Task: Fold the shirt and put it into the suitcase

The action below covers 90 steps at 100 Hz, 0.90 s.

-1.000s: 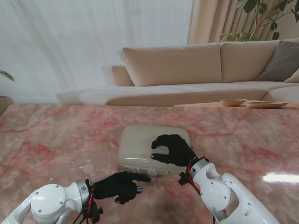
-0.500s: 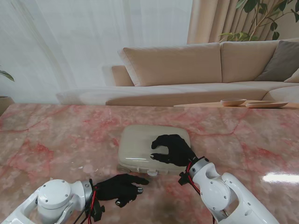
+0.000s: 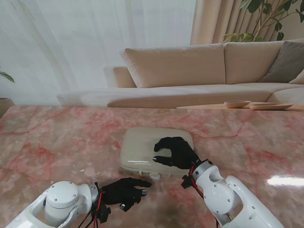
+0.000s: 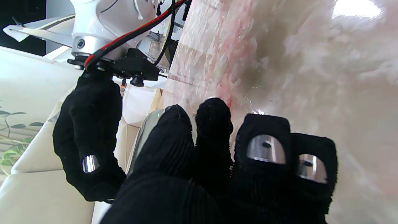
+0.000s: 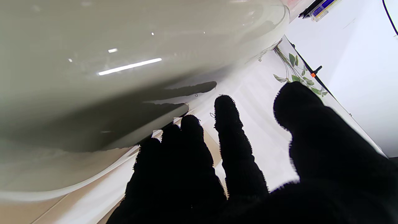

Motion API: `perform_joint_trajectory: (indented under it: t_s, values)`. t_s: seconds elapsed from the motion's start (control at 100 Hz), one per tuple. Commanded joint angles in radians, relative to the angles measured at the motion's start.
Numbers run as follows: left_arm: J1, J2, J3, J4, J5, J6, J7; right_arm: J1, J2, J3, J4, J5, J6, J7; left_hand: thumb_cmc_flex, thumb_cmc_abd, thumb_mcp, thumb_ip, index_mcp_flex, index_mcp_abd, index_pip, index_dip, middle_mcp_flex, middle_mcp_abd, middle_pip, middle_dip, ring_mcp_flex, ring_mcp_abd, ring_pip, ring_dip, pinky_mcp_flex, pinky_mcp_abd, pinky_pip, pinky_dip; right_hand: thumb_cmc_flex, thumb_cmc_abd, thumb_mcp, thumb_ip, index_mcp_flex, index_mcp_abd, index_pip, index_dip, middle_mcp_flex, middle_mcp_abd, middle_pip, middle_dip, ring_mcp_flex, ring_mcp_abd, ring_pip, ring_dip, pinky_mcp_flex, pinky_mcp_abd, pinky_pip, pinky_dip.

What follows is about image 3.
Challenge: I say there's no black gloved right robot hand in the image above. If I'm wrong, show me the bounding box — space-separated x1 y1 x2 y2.
152 136 200 171

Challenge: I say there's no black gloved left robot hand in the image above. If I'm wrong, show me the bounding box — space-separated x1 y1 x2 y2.
101 177 152 212

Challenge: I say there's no beige hard-shell suitcase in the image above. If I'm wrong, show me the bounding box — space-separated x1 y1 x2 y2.
118 127 195 179

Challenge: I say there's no round wooden bowl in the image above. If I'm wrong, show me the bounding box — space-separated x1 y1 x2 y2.
224 100 252 109

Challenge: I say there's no beige sectional sofa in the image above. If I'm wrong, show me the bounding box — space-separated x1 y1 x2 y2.
58 39 304 109

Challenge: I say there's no flat wooden tray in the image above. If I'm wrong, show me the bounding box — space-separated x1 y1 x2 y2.
249 102 294 111

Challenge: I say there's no beige pleated curtain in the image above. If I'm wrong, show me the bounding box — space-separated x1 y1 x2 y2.
190 0 304 46

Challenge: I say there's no grey sofa cushion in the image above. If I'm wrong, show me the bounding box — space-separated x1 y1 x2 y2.
258 40 304 83

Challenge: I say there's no cream sofa cushion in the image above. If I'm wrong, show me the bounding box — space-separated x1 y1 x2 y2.
288 70 304 84

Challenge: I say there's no white sheer curtain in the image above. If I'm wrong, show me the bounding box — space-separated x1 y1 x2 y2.
0 0 198 106

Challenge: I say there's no beige plant pot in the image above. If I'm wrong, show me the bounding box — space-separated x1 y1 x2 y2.
0 97 15 119

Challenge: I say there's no tall green leafy plant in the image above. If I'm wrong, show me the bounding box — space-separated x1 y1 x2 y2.
223 0 304 43

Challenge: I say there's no single green plant leaf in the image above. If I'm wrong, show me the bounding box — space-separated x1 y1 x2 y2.
0 70 15 83

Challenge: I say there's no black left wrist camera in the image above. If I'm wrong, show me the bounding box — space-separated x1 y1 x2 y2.
97 203 112 224

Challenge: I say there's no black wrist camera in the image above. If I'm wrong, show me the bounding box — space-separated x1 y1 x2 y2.
181 174 193 190
97 203 112 224

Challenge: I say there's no red left arm cable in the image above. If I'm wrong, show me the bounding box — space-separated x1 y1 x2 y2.
77 189 104 228

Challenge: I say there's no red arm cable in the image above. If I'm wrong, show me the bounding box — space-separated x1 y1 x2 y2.
77 189 104 228
189 165 220 228

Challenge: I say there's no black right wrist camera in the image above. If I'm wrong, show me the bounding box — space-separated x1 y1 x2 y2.
181 174 193 190

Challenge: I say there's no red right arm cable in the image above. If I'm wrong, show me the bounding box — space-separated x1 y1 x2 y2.
189 165 220 228

